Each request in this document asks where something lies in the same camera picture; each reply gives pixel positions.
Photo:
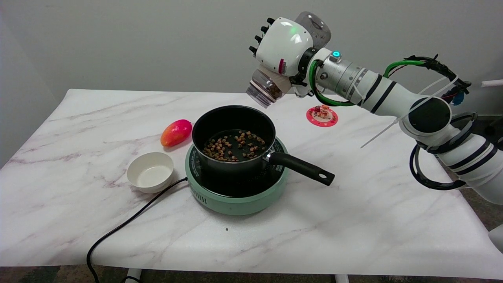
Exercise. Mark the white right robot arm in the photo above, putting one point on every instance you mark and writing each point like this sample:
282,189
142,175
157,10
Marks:
385,94

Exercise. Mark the red orange mango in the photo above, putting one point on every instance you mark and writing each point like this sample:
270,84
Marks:
176,133

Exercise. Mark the brown food pellets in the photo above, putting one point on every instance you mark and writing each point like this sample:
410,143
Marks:
224,149

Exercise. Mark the white table leg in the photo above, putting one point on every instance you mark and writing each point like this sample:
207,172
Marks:
342,278
133,275

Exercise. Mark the white bar at wall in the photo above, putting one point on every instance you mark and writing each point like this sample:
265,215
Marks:
493,83

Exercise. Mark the white bowl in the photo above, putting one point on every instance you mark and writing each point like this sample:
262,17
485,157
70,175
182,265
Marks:
150,173

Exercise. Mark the black soup pot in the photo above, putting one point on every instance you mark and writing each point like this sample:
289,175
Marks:
235,118

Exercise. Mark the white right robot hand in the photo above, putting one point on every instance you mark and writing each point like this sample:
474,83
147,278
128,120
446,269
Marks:
283,43

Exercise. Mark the pink round coaster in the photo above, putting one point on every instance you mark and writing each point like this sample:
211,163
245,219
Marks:
322,117

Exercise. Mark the green induction cooker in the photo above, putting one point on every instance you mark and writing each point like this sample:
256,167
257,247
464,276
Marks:
235,204

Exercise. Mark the clear plastic pellet bottle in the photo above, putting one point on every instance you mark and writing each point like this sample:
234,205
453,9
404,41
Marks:
265,88

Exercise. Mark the white zip tie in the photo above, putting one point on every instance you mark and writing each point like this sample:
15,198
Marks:
377,135

